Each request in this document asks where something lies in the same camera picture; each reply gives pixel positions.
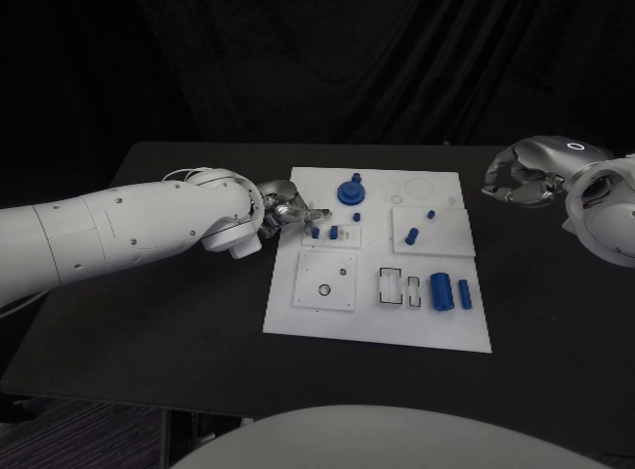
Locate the white cable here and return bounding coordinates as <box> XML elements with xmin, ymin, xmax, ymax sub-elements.
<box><xmin>160</xmin><ymin>167</ymin><xmax>255</xmax><ymax>184</ymax></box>

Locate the blue gear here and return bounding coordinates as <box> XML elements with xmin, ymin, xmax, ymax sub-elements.
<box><xmin>337</xmin><ymin>180</ymin><xmax>367</xmax><ymax>205</ymax></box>

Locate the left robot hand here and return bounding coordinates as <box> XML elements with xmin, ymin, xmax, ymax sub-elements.
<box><xmin>256</xmin><ymin>179</ymin><xmax>333</xmax><ymax>239</ymax></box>

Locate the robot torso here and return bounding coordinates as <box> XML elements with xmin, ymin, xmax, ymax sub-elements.
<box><xmin>168</xmin><ymin>404</ymin><xmax>613</xmax><ymax>469</ymax></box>

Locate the white task board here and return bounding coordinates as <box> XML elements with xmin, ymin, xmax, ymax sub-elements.
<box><xmin>262</xmin><ymin>166</ymin><xmax>494</xmax><ymax>355</ymax></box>

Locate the thick blue long cylinder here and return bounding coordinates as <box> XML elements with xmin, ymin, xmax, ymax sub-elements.
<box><xmin>429</xmin><ymin>272</ymin><xmax>456</xmax><ymax>312</ymax></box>

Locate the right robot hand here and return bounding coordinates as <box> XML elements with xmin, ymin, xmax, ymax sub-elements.
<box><xmin>480</xmin><ymin>135</ymin><xmax>616</xmax><ymax>207</ymax></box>

